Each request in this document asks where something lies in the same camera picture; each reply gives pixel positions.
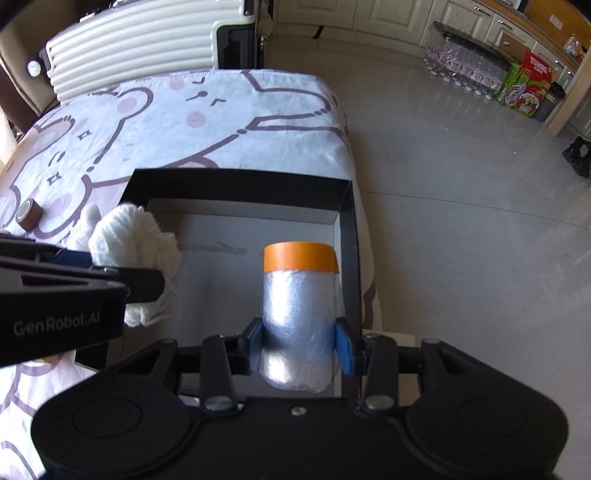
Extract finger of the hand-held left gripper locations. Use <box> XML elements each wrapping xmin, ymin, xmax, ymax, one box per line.
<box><xmin>0</xmin><ymin>232</ymin><xmax>94</xmax><ymax>268</ymax></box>
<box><xmin>0</xmin><ymin>259</ymin><xmax>166</xmax><ymax>305</ymax></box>

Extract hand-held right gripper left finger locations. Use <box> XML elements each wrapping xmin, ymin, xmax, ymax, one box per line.
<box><xmin>104</xmin><ymin>318</ymin><xmax>265</xmax><ymax>412</ymax></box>

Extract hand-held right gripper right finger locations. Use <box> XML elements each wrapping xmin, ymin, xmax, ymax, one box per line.
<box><xmin>335</xmin><ymin>316</ymin><xmax>485</xmax><ymax>412</ymax></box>

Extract brown bandage roll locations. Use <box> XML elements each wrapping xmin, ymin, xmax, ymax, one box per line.
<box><xmin>17</xmin><ymin>199</ymin><xmax>45</xmax><ymax>230</ymax></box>

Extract black cardboard box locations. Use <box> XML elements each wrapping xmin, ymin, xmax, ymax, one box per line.
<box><xmin>76</xmin><ymin>168</ymin><xmax>364</xmax><ymax>402</ymax></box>

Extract bear printed bed sheet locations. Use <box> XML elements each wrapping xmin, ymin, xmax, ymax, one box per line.
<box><xmin>0</xmin><ymin>68</ymin><xmax>385</xmax><ymax>480</ymax></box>

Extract brown upholstered chair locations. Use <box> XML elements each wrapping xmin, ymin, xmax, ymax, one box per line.
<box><xmin>0</xmin><ymin>0</ymin><xmax>62</xmax><ymax>134</ymax></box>

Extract white ribbed suitcase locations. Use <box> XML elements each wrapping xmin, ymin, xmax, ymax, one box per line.
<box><xmin>27</xmin><ymin>0</ymin><xmax>260</xmax><ymax>101</ymax></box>

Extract pack of water bottles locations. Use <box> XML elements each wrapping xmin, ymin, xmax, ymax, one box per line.
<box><xmin>423</xmin><ymin>21</ymin><xmax>514</xmax><ymax>100</ymax></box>

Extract red green carton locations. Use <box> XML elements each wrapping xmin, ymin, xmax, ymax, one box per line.
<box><xmin>496</xmin><ymin>51</ymin><xmax>555</xmax><ymax>117</ymax></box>

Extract dark grey bin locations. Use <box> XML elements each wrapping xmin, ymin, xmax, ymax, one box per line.
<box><xmin>534</xmin><ymin>82</ymin><xmax>567</xmax><ymax>123</ymax></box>

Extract white kitchen cabinets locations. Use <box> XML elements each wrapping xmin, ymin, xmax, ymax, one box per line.
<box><xmin>272</xmin><ymin>0</ymin><xmax>591</xmax><ymax>136</ymax></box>

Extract snack bag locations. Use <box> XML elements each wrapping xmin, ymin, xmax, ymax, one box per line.
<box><xmin>562</xmin><ymin>34</ymin><xmax>591</xmax><ymax>62</ymax></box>

